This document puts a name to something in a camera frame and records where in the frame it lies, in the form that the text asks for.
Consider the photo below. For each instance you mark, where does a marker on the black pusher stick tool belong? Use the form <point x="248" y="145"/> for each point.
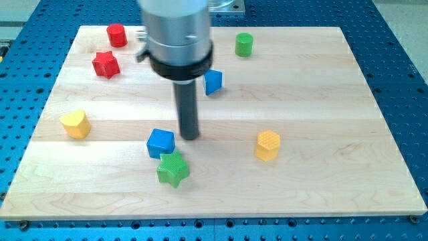
<point x="186" y="104"/>

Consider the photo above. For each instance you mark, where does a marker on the green star block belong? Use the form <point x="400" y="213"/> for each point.
<point x="172" y="169"/>

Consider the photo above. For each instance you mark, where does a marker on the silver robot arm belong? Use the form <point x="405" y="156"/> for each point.
<point x="178" y="44"/>

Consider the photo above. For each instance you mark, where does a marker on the red star block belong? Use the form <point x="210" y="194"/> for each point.
<point x="105" y="64"/>

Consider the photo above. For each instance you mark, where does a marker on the blue cube block upper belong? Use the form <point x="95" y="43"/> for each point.
<point x="212" y="81"/>

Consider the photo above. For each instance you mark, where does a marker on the blue cube block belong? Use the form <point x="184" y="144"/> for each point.
<point x="160" y="142"/>
<point x="212" y="81"/>

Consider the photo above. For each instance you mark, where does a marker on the blue cube block lower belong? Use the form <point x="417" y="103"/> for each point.
<point x="160" y="142"/>

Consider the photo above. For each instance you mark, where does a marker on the green cylinder block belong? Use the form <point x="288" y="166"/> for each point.
<point x="243" y="44"/>

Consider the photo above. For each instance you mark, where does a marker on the red cylinder block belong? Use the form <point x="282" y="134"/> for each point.
<point x="117" y="35"/>

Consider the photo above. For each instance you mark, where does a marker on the yellow hexagon block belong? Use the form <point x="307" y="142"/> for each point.
<point x="268" y="145"/>

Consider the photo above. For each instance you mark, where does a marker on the wooden board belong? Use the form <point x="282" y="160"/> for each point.
<point x="337" y="155"/>

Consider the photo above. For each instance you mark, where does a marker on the yellow heart block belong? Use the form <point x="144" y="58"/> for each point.
<point x="76" y="124"/>

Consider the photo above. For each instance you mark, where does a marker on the clear acrylic mount plate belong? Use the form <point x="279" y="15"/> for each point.
<point x="227" y="7"/>

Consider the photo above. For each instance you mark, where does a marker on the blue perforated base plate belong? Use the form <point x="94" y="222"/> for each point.
<point x="37" y="54"/>

